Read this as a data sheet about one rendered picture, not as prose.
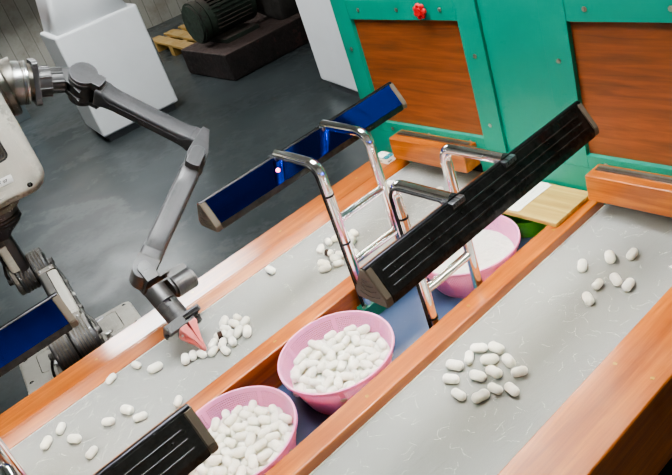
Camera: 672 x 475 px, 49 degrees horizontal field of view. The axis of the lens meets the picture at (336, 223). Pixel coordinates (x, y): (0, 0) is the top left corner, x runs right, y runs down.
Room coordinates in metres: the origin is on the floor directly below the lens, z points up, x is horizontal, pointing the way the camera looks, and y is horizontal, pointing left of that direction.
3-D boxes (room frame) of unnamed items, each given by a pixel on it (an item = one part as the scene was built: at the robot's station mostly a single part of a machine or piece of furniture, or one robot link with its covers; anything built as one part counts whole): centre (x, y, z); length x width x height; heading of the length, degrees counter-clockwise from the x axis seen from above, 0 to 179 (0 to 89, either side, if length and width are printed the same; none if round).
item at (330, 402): (1.28, 0.10, 0.72); 0.27 x 0.27 x 0.10
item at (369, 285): (1.18, -0.28, 1.08); 0.62 x 0.08 x 0.07; 121
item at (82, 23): (6.14, 1.29, 0.66); 0.74 x 0.62 x 1.32; 109
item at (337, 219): (1.59, -0.03, 0.90); 0.20 x 0.19 x 0.45; 121
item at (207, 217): (1.66, 0.01, 1.08); 0.62 x 0.08 x 0.07; 121
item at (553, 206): (1.62, -0.47, 0.77); 0.33 x 0.15 x 0.01; 31
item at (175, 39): (8.05, 0.61, 0.06); 1.35 x 0.93 x 0.12; 22
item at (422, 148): (1.94, -0.34, 0.83); 0.30 x 0.06 x 0.07; 31
